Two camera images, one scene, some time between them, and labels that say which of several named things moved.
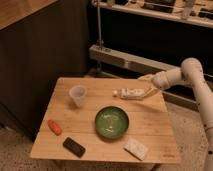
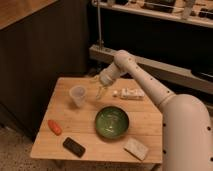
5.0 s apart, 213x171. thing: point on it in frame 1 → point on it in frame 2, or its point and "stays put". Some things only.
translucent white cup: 78,94 stays put
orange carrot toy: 54,127 stays put
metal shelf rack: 148,37 stays put
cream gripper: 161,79 → 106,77
